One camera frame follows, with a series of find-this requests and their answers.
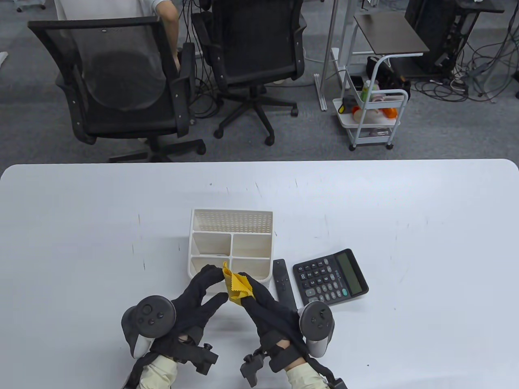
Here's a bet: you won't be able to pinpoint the yellow cleaning cloth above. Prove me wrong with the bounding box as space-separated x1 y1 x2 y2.
222 261 256 304

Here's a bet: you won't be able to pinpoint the dark grey handheld controller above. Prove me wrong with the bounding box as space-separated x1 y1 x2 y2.
297 301 336 359
122 295 177 359

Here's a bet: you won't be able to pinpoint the white plastic organizer basket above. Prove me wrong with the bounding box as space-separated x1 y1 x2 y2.
187 209 274 294

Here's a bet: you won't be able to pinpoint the black computer tower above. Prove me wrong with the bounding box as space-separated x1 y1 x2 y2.
405 0 459 77

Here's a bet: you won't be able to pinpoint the white rolling cart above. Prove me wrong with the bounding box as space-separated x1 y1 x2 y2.
333 54 409 152

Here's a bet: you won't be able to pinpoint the person's left forearm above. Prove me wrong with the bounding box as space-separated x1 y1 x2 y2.
122 353 179 389

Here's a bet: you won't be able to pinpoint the black calculator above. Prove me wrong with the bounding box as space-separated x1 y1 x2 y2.
293 248 369 311

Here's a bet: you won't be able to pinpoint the black mesh office chair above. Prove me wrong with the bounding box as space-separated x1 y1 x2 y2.
28 16 206 162
191 0 307 146

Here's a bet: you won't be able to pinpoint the person's right hand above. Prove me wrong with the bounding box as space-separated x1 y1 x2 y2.
234 272 309 359

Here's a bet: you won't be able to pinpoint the black remote control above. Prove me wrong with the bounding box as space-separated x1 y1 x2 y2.
272 259 298 310

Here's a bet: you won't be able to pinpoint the person's left hand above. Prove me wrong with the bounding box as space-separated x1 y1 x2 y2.
151 264 229 359

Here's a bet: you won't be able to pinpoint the hanging black cables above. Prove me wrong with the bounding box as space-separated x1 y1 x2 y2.
178 0 223 120

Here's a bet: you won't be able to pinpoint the brown top side table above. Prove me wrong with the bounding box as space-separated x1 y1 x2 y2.
314 0 430 112

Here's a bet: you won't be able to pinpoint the black bag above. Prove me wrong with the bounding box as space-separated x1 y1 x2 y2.
367 56 411 102

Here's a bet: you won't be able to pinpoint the black desk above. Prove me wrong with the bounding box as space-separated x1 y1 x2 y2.
434 0 506 100

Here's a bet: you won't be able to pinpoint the tangle of floor cables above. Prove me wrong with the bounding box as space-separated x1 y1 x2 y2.
410 0 519 104

